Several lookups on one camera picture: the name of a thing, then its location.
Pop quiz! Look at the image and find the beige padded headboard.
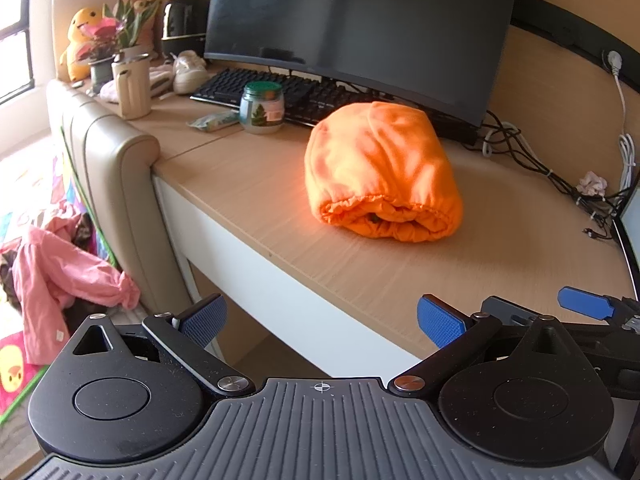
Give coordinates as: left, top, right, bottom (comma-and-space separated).
46, 79, 202, 312

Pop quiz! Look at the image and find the printed blanket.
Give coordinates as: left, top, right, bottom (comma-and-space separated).
0, 135, 121, 427

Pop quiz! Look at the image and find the orange garment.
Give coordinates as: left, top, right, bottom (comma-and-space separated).
304, 101, 464, 245

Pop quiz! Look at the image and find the pink garment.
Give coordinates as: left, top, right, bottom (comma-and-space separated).
0, 212, 142, 367

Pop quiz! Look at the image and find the black computer monitor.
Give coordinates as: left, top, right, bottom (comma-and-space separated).
204, 0, 521, 129

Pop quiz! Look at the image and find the black cable bundle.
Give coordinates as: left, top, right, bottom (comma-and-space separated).
462, 109, 622, 241

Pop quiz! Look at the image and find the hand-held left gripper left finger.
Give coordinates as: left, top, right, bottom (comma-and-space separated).
72, 294, 256, 396

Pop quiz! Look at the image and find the beige lidded mug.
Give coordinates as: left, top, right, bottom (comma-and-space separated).
111, 54, 152, 121

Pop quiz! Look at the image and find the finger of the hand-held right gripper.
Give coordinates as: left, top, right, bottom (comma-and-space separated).
557, 286, 640, 347
481, 296, 537, 328

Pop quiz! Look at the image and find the white cable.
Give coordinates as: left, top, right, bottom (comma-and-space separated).
611, 72, 639, 197

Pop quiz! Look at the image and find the laptop screen edge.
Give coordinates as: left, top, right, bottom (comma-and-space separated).
612, 195, 640, 302

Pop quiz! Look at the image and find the green snack packet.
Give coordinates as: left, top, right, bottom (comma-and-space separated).
186, 110, 241, 134

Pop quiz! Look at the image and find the red leaf potted plant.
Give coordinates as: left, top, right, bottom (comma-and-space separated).
75, 15, 121, 89

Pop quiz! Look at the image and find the pale pink cloth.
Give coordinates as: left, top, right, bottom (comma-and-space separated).
100, 64, 176, 104

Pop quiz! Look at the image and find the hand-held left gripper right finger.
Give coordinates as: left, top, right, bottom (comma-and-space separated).
389, 295, 578, 394

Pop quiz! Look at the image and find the black wall strip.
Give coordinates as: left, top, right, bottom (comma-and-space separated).
510, 0, 640, 87

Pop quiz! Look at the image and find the white shoe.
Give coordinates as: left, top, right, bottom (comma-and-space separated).
171, 50, 211, 95

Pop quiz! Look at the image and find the pink flower bouquet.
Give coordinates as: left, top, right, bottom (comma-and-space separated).
102, 0, 162, 58

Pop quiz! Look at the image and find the black keyboard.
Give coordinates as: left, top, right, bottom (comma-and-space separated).
189, 67, 482, 144

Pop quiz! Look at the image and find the window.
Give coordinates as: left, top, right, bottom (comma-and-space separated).
0, 0, 37, 107

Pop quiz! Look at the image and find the glass jar with green lid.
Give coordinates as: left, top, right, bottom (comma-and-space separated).
239, 81, 286, 135

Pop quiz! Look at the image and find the crumpled tissue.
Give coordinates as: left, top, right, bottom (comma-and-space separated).
576, 171, 609, 197

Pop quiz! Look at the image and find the black rounded appliance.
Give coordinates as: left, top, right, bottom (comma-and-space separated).
160, 0, 212, 61

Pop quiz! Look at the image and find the yellow plush toy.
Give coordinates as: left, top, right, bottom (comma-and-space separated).
59, 6, 108, 83

